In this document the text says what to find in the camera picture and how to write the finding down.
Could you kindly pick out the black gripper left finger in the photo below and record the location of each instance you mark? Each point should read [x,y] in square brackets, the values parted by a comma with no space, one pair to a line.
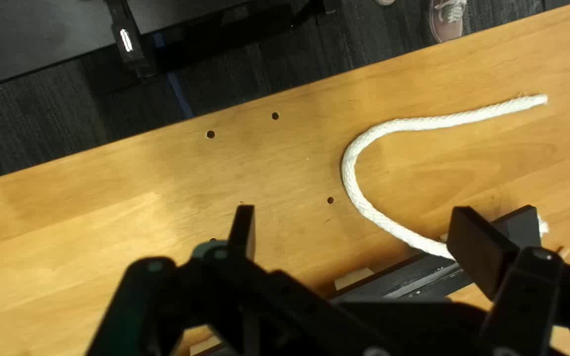
[243,234]

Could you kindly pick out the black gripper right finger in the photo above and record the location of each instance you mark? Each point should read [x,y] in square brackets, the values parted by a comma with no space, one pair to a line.
[482,248]

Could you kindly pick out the long black rail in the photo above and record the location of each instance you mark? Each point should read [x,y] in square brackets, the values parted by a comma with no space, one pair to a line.
[429,278]

